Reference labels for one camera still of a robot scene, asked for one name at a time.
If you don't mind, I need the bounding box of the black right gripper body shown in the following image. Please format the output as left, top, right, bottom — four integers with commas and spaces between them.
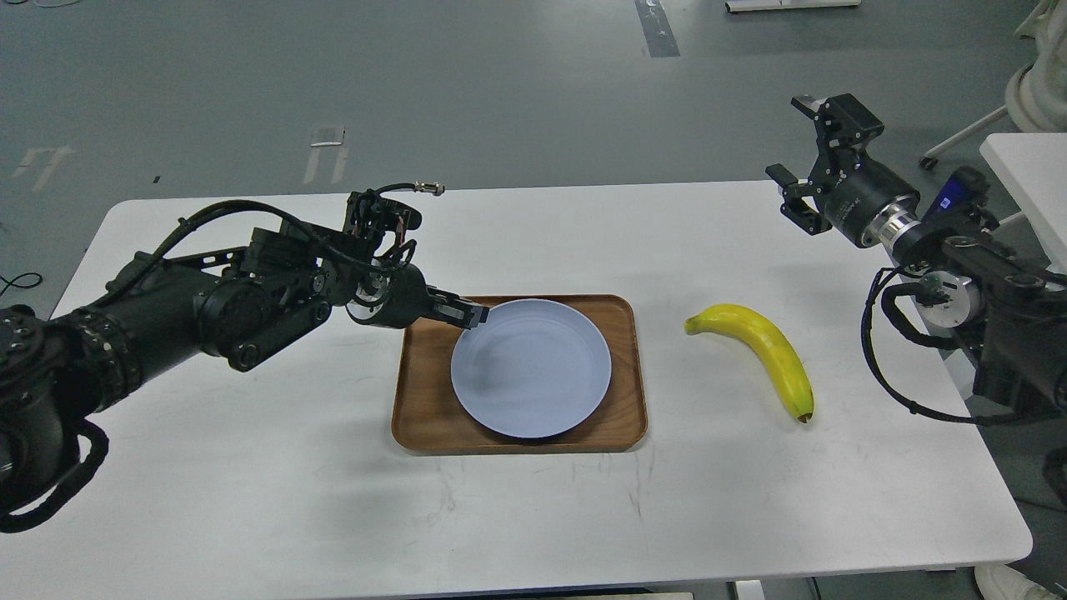
822, 158, 919, 249

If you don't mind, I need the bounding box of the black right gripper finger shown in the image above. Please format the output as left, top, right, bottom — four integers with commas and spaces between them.
790, 92, 883, 188
765, 164, 832, 236

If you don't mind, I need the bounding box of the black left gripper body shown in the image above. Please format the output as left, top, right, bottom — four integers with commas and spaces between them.
346, 263, 430, 329

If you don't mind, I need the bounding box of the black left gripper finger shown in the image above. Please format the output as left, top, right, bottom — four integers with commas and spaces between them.
427, 286, 490, 330

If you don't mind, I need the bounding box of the light blue plate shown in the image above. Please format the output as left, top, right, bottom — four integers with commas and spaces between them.
450, 297, 614, 439

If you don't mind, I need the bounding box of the yellow banana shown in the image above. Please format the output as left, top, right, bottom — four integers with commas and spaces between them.
684, 303, 815, 424

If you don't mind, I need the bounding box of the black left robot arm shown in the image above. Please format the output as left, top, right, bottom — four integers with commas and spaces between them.
1, 181, 488, 534

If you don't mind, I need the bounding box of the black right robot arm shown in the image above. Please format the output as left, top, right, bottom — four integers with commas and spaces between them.
766, 94, 1066, 427

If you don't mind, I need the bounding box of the brown wooden tray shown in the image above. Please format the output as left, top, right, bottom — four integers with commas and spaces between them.
392, 295, 649, 455

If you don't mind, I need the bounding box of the white side table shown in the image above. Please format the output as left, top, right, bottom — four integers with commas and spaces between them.
980, 132, 1066, 273

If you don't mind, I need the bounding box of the white chair base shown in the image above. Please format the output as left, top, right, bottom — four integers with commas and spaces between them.
919, 1, 1066, 171

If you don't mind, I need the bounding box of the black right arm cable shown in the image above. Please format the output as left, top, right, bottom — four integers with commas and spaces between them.
861, 267, 1044, 428

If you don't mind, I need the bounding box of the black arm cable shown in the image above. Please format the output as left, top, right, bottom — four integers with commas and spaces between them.
0, 419, 110, 534
861, 267, 1044, 428

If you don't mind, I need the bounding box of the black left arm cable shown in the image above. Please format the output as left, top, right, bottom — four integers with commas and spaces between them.
0, 419, 110, 534

